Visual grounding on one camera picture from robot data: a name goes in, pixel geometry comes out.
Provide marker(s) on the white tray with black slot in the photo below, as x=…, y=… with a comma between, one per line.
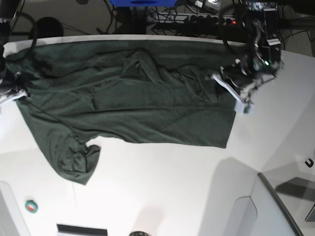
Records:
x=67, y=230

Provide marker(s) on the blue plastic bin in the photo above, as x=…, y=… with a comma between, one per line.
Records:
x=143, y=3

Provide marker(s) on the green red tape roll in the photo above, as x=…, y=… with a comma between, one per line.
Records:
x=31, y=206

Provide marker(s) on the black round dotted object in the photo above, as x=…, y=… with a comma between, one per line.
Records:
x=138, y=233

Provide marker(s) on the white power strip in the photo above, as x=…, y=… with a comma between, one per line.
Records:
x=181, y=18

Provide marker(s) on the dark green t-shirt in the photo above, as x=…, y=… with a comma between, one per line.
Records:
x=140, y=92

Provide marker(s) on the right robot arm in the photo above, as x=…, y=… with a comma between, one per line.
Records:
x=8, y=12

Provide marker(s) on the black U-shaped clip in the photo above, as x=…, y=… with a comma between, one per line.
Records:
x=309, y=162

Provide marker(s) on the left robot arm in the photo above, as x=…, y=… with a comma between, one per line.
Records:
x=260, y=57

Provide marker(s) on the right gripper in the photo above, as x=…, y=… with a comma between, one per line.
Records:
x=12, y=88

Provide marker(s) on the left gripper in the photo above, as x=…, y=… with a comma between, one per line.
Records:
x=242, y=78

